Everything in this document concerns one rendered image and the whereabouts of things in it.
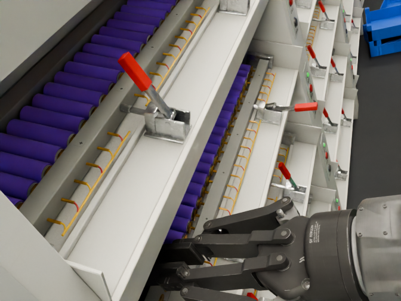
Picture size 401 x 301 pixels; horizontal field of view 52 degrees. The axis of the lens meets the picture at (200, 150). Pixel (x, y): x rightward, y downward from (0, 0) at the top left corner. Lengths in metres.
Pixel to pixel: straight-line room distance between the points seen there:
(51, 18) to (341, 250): 0.26
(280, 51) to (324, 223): 0.52
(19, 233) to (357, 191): 1.34
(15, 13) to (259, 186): 0.43
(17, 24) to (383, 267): 0.28
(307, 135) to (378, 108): 0.92
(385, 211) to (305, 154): 0.60
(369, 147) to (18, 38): 1.48
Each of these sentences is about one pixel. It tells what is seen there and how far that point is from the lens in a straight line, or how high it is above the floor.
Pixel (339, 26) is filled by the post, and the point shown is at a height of 0.41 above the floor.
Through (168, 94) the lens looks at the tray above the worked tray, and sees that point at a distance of 0.45.
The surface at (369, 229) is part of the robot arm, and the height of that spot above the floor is 0.84.
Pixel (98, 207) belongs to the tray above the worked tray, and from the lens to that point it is 0.35.
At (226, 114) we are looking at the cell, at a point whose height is 0.73.
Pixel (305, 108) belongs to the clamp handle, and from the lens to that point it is 0.68.
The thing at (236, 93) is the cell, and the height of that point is 0.73.
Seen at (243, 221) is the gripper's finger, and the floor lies 0.79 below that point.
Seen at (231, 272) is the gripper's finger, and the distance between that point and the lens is 0.39.
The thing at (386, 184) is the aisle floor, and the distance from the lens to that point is 1.51.
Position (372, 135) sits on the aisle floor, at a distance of 1.70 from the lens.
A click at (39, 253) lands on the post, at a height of 0.95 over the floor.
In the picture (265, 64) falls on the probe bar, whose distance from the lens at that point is 0.79.
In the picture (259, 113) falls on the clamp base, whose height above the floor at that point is 0.71.
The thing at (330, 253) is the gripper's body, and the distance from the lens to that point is 0.34.
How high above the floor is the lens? 1.10
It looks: 36 degrees down
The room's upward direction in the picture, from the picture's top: 25 degrees counter-clockwise
